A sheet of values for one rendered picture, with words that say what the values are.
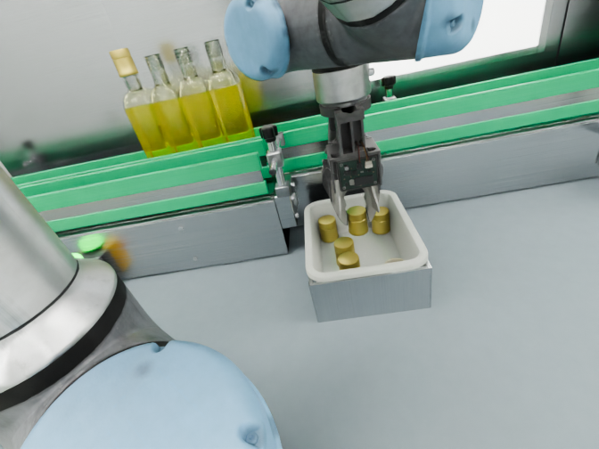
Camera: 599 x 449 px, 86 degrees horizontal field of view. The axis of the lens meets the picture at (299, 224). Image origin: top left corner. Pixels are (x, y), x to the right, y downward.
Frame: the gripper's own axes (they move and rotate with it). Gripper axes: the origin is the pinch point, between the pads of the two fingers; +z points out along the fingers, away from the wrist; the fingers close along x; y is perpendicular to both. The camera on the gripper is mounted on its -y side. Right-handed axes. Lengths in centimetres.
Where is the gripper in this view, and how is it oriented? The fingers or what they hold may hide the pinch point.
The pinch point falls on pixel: (356, 214)
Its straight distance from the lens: 57.4
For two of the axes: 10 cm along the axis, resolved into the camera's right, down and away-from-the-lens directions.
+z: 2.0, 8.3, 5.3
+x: 9.8, -1.7, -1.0
